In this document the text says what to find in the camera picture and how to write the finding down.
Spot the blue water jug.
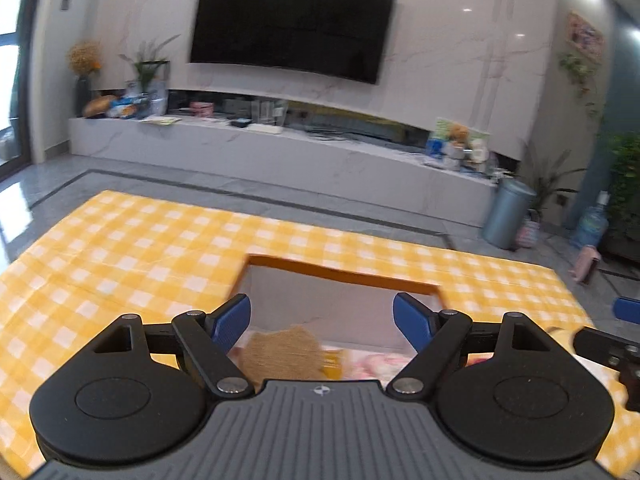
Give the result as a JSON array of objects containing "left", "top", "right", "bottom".
[{"left": 570, "top": 191, "right": 610, "bottom": 249}]

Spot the bushy green potted plant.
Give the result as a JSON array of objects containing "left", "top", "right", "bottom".
[{"left": 608, "top": 131, "right": 639, "bottom": 242}]

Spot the hanging ivy plant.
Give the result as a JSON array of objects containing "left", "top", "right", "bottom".
[{"left": 558, "top": 52, "right": 602, "bottom": 122}]

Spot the dried yellow flowers vase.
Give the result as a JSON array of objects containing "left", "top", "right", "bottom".
[{"left": 66, "top": 40, "right": 102, "bottom": 117}]

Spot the black wall television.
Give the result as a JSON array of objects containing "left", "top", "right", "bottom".
[{"left": 189, "top": 0, "right": 396, "bottom": 84}]

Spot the round paper fan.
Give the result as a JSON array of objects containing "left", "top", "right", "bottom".
[{"left": 470, "top": 138, "right": 489, "bottom": 165}]

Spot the green illustrated card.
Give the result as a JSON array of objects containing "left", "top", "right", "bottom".
[{"left": 432, "top": 118, "right": 490, "bottom": 148}]

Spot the green plant in glass vase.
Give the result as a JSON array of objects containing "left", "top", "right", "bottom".
[{"left": 118, "top": 35, "right": 180, "bottom": 118}]

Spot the pink space heater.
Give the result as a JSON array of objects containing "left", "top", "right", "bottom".
[{"left": 570, "top": 245, "right": 601, "bottom": 285}]

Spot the pink white knitted hat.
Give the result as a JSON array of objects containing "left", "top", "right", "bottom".
[{"left": 345, "top": 352, "right": 411, "bottom": 385}]

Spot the yellow microfiber cloth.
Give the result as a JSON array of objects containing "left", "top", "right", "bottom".
[{"left": 321, "top": 349, "right": 349, "bottom": 382}]

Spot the brown flower sponge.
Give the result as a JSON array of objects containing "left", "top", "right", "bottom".
[{"left": 240, "top": 325, "right": 324, "bottom": 390}]

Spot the orange white storage box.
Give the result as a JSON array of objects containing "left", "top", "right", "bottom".
[{"left": 231, "top": 255, "right": 445, "bottom": 356}]

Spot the tall green floor plant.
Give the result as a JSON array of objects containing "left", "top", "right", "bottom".
[{"left": 518, "top": 142, "right": 587, "bottom": 222}]

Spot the grey blue trash can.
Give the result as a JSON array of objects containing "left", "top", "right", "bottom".
[{"left": 482, "top": 179, "right": 536, "bottom": 250}]

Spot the white marble tv console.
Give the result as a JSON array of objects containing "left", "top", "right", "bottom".
[{"left": 68, "top": 118, "right": 495, "bottom": 226}]

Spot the yellow checkered tablecloth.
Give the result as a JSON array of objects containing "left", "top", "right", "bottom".
[{"left": 1, "top": 192, "right": 639, "bottom": 479}]

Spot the pastel woven basket bag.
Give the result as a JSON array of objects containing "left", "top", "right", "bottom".
[{"left": 515, "top": 209, "right": 540, "bottom": 248}]

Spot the white wifi router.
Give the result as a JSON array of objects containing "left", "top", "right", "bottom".
[{"left": 248, "top": 100, "right": 288, "bottom": 134}]

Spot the teddy bear bouquet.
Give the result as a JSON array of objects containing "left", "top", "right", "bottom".
[{"left": 442, "top": 122, "right": 469, "bottom": 171}]

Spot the framed wall picture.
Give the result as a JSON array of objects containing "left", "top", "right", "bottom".
[{"left": 566, "top": 11, "right": 605, "bottom": 64}]

